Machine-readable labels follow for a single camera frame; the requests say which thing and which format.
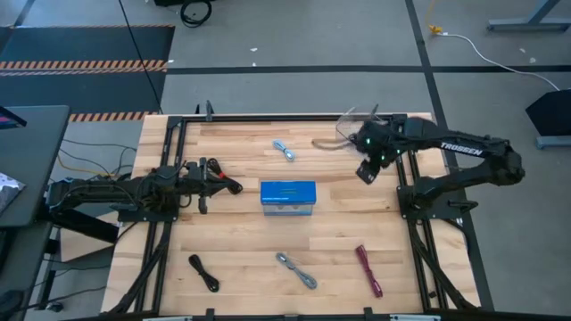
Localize clear plastic container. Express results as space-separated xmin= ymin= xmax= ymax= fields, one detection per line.
xmin=335 ymin=104 xmax=402 ymax=152

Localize yellow cable plug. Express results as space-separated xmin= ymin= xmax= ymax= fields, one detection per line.
xmin=426 ymin=0 xmax=443 ymax=37

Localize grey table leg base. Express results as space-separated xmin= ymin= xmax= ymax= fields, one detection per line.
xmin=485 ymin=0 xmax=571 ymax=33

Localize loose wires under desk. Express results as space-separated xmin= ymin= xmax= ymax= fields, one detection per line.
xmin=56 ymin=137 xmax=137 ymax=178

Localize laptop screen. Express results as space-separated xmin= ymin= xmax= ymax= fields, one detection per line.
xmin=0 ymin=105 xmax=28 ymax=131

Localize long black floor cable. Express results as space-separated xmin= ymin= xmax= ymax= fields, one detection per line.
xmin=117 ymin=0 xmax=164 ymax=115

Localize black cable with red band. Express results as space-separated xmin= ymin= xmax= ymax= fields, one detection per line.
xmin=206 ymin=157 xmax=244 ymax=196

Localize black stand with grey foot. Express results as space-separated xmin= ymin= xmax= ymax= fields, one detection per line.
xmin=525 ymin=88 xmax=571 ymax=151

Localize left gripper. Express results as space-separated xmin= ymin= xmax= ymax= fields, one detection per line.
xmin=180 ymin=156 xmax=224 ymax=215

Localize white floor cable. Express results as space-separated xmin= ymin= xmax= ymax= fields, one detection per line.
xmin=439 ymin=31 xmax=561 ymax=93

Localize black USB-C cable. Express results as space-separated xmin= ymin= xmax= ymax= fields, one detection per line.
xmin=187 ymin=253 xmax=221 ymax=294

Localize blue DualShock controller box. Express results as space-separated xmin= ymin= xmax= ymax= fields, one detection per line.
xmin=260 ymin=179 xmax=318 ymax=218

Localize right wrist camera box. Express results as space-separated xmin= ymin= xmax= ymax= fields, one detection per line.
xmin=355 ymin=158 xmax=381 ymax=185

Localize patterned paper sheet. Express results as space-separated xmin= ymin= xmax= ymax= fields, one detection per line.
xmin=0 ymin=172 xmax=27 ymax=216

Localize maroon USB-C cable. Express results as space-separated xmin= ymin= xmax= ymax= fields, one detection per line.
xmin=354 ymin=244 xmax=385 ymax=300

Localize black hazard-striped floor mat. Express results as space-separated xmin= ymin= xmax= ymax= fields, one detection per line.
xmin=0 ymin=24 xmax=176 ymax=123

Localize light blue USB-C cable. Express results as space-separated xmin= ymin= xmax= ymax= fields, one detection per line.
xmin=272 ymin=138 xmax=297 ymax=163

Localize coiled black floor cable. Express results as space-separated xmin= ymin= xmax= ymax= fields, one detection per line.
xmin=179 ymin=0 xmax=213 ymax=29

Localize black-white zigzag braided cable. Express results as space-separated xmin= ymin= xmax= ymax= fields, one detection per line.
xmin=275 ymin=251 xmax=319 ymax=291

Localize black aluminium table frame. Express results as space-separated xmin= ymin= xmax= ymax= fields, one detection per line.
xmin=102 ymin=100 xmax=485 ymax=321

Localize black table edge clamp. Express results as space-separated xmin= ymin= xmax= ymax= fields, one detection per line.
xmin=195 ymin=99 xmax=216 ymax=123

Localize dark grey side desk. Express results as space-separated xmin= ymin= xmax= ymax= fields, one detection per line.
xmin=0 ymin=104 xmax=71 ymax=229

